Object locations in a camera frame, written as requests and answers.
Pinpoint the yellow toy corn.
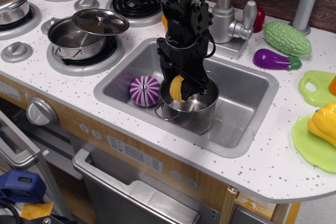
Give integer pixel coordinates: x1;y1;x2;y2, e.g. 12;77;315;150
170;75;186;103

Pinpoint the steel pot on stove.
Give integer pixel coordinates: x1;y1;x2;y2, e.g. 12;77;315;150
47;17;106;60

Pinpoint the light green toy plate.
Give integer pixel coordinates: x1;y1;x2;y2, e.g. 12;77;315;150
291;113;335;173

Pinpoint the steel pot in sink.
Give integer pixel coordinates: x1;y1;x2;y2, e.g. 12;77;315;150
154;71;220;135

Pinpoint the red toy fruit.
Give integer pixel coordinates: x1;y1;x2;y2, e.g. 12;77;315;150
253;5;265;33

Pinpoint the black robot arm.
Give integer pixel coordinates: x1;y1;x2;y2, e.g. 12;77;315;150
131;0;214;101

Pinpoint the blue clamp tool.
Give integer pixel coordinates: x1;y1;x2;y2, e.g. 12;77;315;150
1;169;46;203

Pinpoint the steel lidded pot far left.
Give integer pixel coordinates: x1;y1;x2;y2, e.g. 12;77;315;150
1;0;30;26

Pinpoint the orange toy item right edge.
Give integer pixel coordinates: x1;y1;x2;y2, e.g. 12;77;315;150
328;77;336;95

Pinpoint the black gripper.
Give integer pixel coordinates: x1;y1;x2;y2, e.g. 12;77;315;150
156;35;209;101

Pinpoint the silver toy faucet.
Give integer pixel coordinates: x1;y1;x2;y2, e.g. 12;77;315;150
210;0;257;60

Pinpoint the green toy bitter gourd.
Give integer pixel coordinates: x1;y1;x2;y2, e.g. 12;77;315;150
263;21;312;57

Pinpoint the steel pot lid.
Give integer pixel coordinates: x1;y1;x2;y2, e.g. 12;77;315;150
71;9;130;36

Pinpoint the silver oven knob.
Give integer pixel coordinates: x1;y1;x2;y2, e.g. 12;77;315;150
26;97;58;126

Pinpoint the purple toy eggplant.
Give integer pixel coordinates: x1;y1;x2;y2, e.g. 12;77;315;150
253;49;302;71

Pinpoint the grey stove knob middle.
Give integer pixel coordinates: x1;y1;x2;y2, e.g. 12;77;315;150
74;0;100;11

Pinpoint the silver oven door handle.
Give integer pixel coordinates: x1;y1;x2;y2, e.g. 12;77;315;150
1;112;41;170

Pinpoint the silver dishwasher door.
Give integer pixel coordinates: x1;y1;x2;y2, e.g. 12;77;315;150
72;148;221;223

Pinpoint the grey toy sink basin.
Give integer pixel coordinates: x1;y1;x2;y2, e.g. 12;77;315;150
94;38;279;157

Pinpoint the grey stove knob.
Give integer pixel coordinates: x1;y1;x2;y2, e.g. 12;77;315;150
1;41;33;63
74;0;100;11

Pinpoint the yellow toy bell pepper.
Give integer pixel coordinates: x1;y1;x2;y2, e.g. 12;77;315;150
307;102;335;147

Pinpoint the grey stove knob front left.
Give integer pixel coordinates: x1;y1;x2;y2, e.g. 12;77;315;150
1;41;33;63

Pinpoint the black stove burner back right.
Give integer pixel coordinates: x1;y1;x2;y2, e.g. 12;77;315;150
106;0;162;28

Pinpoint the orange toy pumpkin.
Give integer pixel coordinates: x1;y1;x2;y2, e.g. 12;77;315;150
161;15;168;31

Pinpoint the grey vertical pole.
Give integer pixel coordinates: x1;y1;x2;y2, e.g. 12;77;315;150
291;0;316;35

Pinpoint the purple white striped toy onion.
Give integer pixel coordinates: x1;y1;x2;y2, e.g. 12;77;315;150
129;76;160;107

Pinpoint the green toy cutting board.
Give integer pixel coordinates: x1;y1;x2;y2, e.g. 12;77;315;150
298;70;335;107

